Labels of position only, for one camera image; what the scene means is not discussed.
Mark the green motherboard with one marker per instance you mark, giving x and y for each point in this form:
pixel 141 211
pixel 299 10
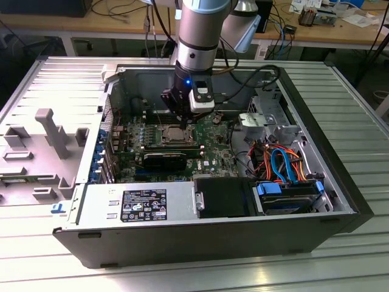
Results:
pixel 218 146

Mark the grey parts rack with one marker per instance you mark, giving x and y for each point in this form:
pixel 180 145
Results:
pixel 50 127

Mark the RAM slot with white clips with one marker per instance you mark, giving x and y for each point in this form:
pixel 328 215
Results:
pixel 176 147
pixel 176 151

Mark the black equipment box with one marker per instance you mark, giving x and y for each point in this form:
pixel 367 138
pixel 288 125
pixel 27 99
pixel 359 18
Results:
pixel 45 7

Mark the CPU socket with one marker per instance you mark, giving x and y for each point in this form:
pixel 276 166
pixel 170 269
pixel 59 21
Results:
pixel 161 129

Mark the blue disk carrier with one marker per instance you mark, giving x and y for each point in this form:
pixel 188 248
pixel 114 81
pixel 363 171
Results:
pixel 269 188

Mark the black power adapter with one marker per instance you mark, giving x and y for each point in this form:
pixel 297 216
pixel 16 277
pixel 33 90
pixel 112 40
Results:
pixel 290 29

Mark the black slanted desk leg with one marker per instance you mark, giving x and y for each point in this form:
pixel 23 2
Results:
pixel 373 51

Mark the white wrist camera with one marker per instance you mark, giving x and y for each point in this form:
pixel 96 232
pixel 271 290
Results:
pixel 200 105

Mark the white tape roll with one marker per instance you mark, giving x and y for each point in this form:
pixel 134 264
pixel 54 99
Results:
pixel 372 14

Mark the grey metal device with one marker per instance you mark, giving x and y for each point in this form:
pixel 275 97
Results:
pixel 326 19

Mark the hard disk drive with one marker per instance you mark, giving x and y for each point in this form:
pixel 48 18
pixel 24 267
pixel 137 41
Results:
pixel 288 202

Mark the wooden workbench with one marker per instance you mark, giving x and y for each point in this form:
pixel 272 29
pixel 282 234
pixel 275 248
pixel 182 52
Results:
pixel 45 24

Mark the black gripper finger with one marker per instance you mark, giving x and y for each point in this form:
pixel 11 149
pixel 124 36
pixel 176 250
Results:
pixel 183 121

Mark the silver green CPU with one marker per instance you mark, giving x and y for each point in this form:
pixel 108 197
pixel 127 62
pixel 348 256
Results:
pixel 177 134

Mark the black graphics card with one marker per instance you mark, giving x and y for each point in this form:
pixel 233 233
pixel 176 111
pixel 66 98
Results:
pixel 164 162

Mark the white paper sheet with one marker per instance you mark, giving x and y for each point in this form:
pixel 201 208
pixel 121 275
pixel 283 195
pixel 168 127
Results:
pixel 360 19

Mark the silver power supply unit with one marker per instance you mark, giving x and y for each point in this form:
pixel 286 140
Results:
pixel 97 200

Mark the white printed box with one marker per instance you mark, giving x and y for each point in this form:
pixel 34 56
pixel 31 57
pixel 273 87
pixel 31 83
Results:
pixel 304 4

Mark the black PC case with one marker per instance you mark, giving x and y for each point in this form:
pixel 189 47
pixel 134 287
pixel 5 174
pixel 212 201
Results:
pixel 182 243

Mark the blue slot cover tab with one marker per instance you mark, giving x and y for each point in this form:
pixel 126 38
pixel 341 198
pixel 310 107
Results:
pixel 94 176
pixel 101 137
pixel 97 158

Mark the black desktop tower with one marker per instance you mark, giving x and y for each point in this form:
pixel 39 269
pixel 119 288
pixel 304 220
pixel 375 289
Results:
pixel 266 15

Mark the blue plastic clip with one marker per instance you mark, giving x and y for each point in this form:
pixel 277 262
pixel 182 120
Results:
pixel 54 208

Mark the silver metal drive cage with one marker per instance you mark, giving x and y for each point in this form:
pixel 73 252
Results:
pixel 255 120

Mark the copper wound transformer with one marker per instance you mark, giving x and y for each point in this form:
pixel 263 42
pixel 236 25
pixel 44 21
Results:
pixel 307 18

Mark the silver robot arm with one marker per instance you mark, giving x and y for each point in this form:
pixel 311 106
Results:
pixel 200 30

